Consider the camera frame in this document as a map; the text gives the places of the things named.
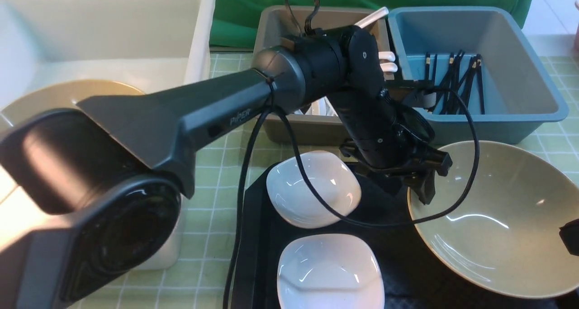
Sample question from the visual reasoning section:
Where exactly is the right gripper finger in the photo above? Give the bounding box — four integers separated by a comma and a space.
559, 219, 579, 256

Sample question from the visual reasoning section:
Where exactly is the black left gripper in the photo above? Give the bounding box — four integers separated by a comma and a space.
339, 139, 453, 204

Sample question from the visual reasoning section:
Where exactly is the tan noodle bowl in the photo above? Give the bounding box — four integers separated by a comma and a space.
416, 141, 579, 299

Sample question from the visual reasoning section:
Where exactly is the white square dish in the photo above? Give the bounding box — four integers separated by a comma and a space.
266, 150, 361, 229
276, 233, 385, 309

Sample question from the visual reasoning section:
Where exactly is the white square dish front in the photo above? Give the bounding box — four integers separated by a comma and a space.
276, 233, 385, 309

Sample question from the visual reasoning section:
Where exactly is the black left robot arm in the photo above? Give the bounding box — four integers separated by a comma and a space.
1, 26, 452, 309

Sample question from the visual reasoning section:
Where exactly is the top stacked tan bowl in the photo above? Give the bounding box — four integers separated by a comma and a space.
1, 79, 144, 129

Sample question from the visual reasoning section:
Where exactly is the black serving tray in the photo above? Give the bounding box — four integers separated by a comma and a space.
230, 169, 578, 309

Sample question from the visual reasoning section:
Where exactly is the white spoon right lower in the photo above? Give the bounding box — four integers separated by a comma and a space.
380, 63, 399, 73

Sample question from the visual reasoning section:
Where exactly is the grey-brown spoon bin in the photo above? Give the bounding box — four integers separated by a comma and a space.
253, 5, 390, 147

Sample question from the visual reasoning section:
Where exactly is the white spoon right upper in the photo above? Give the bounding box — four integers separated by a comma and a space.
378, 51, 396, 62

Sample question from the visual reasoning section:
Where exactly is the blue chopstick bin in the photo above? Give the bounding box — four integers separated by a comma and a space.
388, 6, 569, 144

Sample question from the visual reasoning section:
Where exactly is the white spoon top of bin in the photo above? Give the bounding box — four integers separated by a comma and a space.
354, 7, 389, 29

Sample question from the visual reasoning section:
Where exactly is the green checkered table mat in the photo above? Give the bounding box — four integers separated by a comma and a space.
68, 51, 579, 309

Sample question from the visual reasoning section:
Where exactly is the large white plastic tub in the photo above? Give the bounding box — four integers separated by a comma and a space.
0, 0, 217, 271

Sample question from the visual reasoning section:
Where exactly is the black cable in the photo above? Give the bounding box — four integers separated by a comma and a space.
223, 0, 480, 309

